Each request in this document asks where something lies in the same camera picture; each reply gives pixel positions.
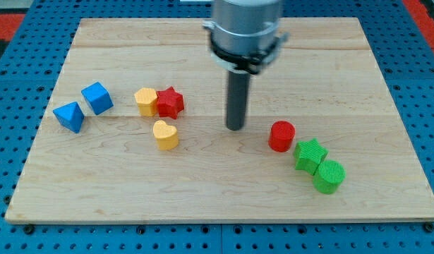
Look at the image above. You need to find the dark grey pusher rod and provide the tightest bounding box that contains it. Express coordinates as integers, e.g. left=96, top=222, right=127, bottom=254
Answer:
left=226, top=71, right=251, bottom=131

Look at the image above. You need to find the green star block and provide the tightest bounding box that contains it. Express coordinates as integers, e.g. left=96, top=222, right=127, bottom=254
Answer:
left=293, top=138, right=328, bottom=176

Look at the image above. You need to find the blue cube block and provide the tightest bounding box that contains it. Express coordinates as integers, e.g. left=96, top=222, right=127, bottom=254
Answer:
left=81, top=82, right=114, bottom=115

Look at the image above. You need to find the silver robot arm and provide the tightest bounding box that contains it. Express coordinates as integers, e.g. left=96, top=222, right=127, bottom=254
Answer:
left=203, top=0, right=289, bottom=75

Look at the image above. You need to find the blue triangular prism block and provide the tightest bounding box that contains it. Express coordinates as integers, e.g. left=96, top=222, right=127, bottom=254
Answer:
left=53, top=102, right=85, bottom=133

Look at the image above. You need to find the yellow pentagon block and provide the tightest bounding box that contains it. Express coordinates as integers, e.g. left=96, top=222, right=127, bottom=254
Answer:
left=134, top=87, right=158, bottom=117

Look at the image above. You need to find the red cylinder block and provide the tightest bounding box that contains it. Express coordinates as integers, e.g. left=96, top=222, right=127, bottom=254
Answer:
left=268, top=121, right=296, bottom=152

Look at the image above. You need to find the red star block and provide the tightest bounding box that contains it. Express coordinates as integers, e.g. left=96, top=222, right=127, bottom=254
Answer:
left=157, top=87, right=184, bottom=119

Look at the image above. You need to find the green cylinder block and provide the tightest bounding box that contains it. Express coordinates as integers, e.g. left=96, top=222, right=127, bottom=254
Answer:
left=313, top=160, right=346, bottom=194

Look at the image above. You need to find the yellow heart block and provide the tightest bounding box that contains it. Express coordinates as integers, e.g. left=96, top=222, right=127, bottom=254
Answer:
left=152, top=120, right=179, bottom=150

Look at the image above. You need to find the light wooden board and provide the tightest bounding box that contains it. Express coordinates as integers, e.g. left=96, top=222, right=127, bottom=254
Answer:
left=5, top=18, right=434, bottom=224

